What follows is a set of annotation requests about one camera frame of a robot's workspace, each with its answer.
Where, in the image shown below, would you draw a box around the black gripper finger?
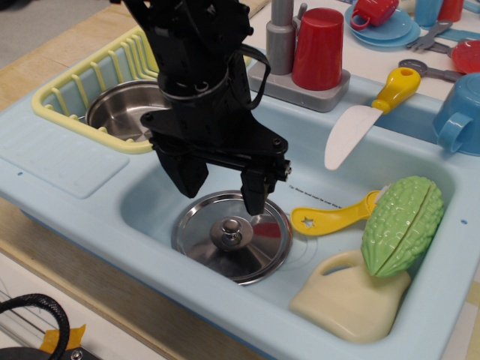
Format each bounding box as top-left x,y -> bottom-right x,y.
241,168 -> 277,215
157,150 -> 209,198

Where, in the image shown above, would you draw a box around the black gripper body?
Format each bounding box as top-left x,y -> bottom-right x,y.
141,86 -> 290,182

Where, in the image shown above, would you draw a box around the round steel pot lid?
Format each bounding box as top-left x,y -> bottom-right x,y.
171,190 -> 293,285

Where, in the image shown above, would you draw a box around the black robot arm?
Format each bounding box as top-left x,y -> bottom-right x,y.
125,1 -> 290,215

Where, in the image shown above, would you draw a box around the steel pot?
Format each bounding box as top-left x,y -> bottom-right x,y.
85,79 -> 171,143

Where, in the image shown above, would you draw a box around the yellow toy dish brush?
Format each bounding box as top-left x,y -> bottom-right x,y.
290,185 -> 389,236

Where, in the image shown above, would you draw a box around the grey toy faucet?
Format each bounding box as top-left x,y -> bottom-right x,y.
264,1 -> 350,113

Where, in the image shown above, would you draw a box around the red plastic cup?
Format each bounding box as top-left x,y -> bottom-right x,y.
292,7 -> 344,91

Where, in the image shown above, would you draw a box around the yellow plastic dish rack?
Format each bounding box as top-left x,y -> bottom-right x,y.
31,25 -> 252,155

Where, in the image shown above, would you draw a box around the cream toy detergent bottle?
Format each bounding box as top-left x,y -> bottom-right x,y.
289,250 -> 411,344

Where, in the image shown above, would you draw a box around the green toy bitter gourd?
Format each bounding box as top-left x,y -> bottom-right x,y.
361,175 -> 444,278

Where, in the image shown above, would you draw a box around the red plastic mug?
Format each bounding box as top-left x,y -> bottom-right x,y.
350,0 -> 399,31

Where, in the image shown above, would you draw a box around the stacked blue plastic plates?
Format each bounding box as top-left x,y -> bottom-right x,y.
345,5 -> 421,49

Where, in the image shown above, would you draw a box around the grey toy spoon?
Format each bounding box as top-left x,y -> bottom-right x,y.
398,59 -> 464,83

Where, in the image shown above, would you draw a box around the blue plastic mug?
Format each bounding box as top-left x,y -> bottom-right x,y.
433,72 -> 479,156

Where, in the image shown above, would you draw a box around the yellow tape piece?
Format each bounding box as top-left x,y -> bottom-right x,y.
39,325 -> 86,354

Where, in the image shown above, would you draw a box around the grey toy fork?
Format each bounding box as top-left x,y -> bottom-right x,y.
406,20 -> 453,54

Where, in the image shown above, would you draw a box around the blue plastic cup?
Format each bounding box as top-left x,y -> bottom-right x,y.
414,0 -> 443,28

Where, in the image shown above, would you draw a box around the red cup top right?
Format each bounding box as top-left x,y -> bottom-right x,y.
437,0 -> 464,23

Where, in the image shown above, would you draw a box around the toy knife yellow handle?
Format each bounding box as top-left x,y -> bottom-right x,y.
324,67 -> 421,170

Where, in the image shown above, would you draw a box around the black braided cable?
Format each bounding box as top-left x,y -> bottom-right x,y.
0,293 -> 71,360

